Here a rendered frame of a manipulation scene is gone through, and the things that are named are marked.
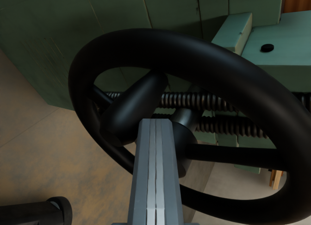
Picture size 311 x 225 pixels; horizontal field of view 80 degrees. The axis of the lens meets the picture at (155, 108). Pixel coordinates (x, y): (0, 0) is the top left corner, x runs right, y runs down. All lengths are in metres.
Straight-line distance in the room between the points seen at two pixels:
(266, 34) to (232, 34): 0.05
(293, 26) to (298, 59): 0.08
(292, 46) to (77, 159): 1.12
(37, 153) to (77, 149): 0.22
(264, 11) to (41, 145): 1.00
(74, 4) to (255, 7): 0.33
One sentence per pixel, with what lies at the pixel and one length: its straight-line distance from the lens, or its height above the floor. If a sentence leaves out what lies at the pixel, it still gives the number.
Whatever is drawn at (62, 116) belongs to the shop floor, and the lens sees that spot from 1.08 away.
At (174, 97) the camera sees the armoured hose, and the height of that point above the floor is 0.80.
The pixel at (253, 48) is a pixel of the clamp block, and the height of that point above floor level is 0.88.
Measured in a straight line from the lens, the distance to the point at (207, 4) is 0.31.
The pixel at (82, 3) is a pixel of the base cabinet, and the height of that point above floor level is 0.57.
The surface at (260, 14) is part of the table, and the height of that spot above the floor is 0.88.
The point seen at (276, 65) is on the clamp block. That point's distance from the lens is 0.22.
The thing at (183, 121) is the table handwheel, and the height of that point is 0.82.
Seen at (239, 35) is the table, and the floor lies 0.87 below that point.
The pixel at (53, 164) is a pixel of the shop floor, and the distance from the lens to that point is 1.13.
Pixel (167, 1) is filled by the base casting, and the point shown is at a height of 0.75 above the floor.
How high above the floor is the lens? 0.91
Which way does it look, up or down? 32 degrees down
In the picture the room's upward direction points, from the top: 99 degrees clockwise
